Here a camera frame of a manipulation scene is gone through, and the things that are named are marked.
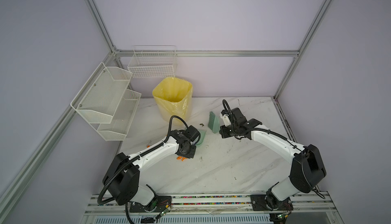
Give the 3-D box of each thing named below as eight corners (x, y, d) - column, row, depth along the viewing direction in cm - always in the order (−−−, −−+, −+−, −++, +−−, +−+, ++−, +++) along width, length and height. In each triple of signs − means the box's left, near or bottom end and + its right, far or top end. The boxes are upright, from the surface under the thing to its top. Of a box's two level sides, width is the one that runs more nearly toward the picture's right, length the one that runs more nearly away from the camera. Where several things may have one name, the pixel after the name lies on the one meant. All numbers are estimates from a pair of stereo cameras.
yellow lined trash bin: (156, 121, 108) (147, 95, 88) (172, 101, 121) (167, 75, 101) (185, 132, 102) (181, 107, 82) (198, 111, 114) (198, 84, 94)
